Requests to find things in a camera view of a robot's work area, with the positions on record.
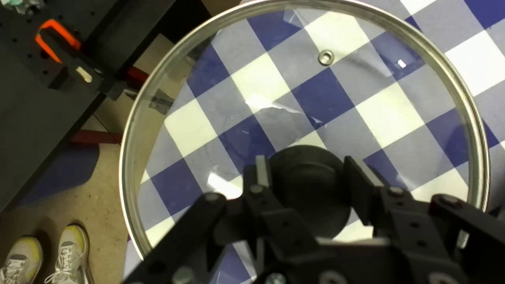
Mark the orange black bar clamp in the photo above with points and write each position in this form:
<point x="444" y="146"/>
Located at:
<point x="52" y="39"/>

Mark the dark grey work table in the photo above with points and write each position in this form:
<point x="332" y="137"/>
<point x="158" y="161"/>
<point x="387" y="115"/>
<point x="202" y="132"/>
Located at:
<point x="32" y="142"/>

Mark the red metal frame bar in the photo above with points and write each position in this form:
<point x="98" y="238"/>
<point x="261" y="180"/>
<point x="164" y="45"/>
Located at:
<point x="95" y="137"/>

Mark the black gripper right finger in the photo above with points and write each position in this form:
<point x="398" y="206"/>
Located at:
<point x="368" y="199"/>

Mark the white sneaker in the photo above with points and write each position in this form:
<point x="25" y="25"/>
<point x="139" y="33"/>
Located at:
<point x="19" y="262"/>
<point x="71" y="257"/>

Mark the small white teal item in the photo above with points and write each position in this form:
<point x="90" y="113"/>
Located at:
<point x="21" y="4"/>

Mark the blue white checkered tablecloth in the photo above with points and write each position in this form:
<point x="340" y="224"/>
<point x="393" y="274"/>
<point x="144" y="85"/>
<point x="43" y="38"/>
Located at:
<point x="489" y="57"/>

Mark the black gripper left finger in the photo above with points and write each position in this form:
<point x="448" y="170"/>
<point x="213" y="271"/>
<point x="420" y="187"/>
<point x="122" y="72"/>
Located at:
<point x="261" y="173"/>

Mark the glass pot lid black knob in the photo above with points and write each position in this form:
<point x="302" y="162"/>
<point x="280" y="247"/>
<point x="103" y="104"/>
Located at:
<point x="325" y="94"/>

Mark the black perforated mounting board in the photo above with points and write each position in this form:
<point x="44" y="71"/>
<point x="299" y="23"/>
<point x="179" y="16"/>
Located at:
<point x="21" y="63"/>

